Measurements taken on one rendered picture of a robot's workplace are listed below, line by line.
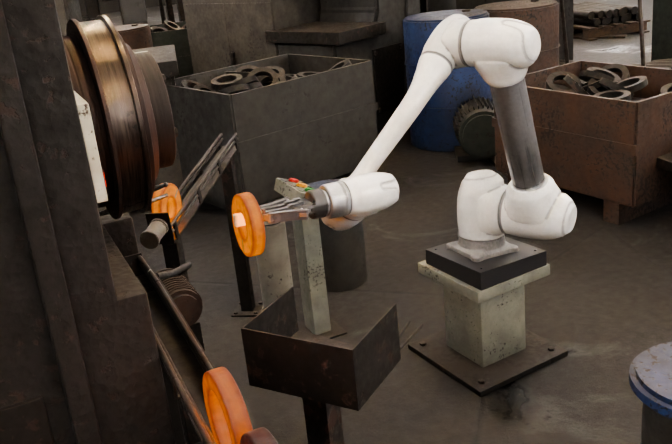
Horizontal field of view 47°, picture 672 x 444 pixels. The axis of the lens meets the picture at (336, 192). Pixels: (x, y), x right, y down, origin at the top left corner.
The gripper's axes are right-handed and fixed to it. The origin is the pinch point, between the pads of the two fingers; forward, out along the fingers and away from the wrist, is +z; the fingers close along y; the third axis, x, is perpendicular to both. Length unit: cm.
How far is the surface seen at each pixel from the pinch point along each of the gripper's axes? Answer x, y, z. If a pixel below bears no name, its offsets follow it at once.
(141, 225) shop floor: -84, 255, -22
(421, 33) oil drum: 5, 263, -218
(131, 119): 29.2, -6.9, 25.9
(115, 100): 33.4, -5.8, 28.4
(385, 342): -17.5, -43.2, -12.8
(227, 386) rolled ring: -6, -60, 26
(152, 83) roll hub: 34.4, 3.9, 18.1
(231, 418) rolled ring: -10, -64, 27
